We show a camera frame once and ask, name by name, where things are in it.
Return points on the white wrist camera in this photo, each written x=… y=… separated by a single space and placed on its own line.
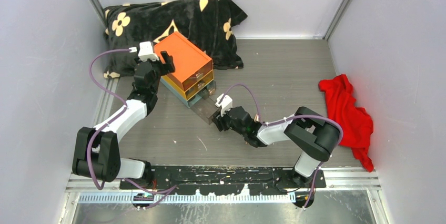
x=146 y=52
x=224 y=103

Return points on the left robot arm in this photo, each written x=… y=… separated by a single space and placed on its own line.
x=97 y=154

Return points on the clear bottom drawer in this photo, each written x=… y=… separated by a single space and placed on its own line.
x=206 y=109

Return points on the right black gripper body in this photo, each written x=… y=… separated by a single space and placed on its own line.
x=229 y=123

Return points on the black floral plush pillow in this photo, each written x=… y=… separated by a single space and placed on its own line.
x=207 y=24

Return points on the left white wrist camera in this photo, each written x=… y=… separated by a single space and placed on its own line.
x=146 y=52

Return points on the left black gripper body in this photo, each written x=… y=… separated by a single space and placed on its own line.
x=158 y=69

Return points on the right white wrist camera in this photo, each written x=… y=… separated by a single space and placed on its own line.
x=224 y=103

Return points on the red cloth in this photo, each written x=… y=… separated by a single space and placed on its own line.
x=355 y=121

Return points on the orange drawer organizer box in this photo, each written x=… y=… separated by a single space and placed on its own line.
x=193 y=78

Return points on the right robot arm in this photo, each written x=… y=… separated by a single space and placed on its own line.
x=316 y=136

